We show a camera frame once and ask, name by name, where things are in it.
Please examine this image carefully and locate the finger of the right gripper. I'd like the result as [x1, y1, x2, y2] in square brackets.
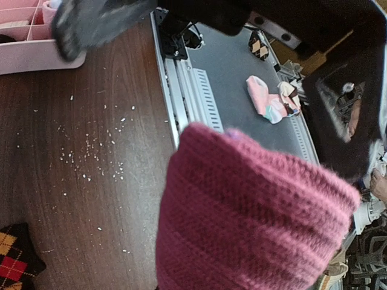
[302, 43, 386, 181]

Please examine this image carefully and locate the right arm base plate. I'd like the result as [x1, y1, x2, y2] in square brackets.
[154, 9, 204, 60]

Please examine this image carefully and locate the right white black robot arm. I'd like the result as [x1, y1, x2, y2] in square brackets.
[51, 1, 386, 179]

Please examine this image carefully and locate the white pink rolled sock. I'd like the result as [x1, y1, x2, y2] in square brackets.
[42, 0, 62, 25]

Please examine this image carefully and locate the black argyle sock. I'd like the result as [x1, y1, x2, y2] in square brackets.
[1, 223, 47, 290]

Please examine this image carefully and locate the front aluminium rail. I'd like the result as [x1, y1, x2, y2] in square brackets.
[151, 10, 319, 164]

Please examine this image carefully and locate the tan argyle sock on floor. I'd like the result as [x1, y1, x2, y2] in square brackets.
[249, 31, 269, 61]

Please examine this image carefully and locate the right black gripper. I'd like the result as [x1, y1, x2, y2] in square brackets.
[157, 0, 387, 61]

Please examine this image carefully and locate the pink divided organizer box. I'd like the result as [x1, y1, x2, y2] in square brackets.
[1, 0, 86, 75]

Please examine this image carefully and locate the beige brown sock on floor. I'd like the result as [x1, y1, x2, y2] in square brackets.
[278, 82, 301, 117]

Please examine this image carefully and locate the maroon purple orange sock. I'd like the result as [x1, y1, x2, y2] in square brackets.
[155, 123, 360, 289]

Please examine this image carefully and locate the pink pastel sock on floor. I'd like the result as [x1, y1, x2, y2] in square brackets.
[246, 76, 294, 124]

